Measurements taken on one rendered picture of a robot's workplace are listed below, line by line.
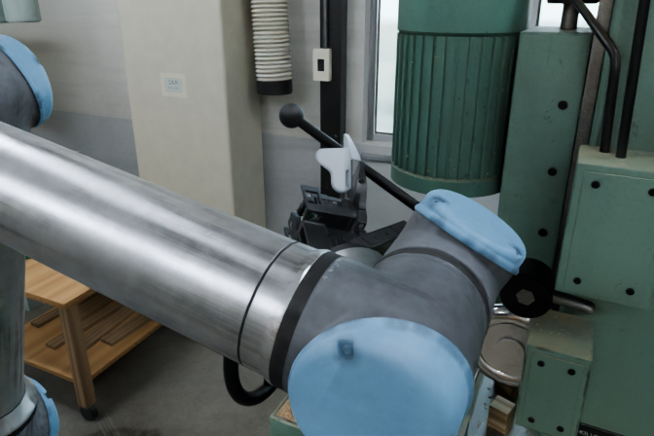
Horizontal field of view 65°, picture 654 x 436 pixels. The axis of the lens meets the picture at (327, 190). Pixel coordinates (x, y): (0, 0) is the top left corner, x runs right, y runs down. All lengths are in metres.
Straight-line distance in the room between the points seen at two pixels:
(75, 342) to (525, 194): 1.65
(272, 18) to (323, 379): 1.98
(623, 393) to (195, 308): 0.61
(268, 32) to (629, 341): 1.77
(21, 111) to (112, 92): 2.30
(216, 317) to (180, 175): 2.14
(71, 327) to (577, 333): 1.65
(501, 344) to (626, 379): 0.15
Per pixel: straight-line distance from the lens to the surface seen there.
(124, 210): 0.36
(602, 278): 0.63
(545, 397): 0.70
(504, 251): 0.39
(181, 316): 0.33
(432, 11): 0.69
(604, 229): 0.60
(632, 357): 0.77
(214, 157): 2.30
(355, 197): 0.63
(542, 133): 0.70
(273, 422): 0.81
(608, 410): 0.82
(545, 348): 0.67
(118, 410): 2.27
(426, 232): 0.39
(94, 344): 2.31
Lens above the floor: 1.45
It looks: 20 degrees down
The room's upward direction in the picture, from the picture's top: straight up
